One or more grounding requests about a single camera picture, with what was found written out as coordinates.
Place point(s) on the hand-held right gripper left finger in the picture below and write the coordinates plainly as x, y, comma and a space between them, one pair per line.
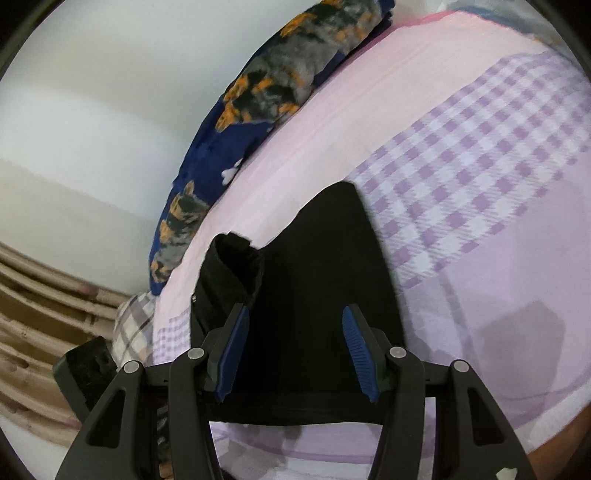
233, 355

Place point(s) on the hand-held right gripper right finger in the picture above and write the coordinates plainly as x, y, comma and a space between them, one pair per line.
360, 355

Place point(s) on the black pants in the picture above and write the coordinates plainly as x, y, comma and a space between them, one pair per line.
314, 277

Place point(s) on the brown plaid pillow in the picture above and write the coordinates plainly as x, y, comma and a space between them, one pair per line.
134, 327

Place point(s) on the beige floral curtain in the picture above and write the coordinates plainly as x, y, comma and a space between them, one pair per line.
32, 323

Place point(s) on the pink purple checked bed sheet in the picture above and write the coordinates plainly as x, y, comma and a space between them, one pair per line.
461, 184

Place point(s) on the navy animal print blanket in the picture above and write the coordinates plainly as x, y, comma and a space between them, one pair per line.
258, 92

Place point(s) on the white dotted pillow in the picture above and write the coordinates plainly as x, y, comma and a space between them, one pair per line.
468, 3

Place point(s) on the brown wooden bed frame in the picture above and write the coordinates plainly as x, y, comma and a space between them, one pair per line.
554, 452

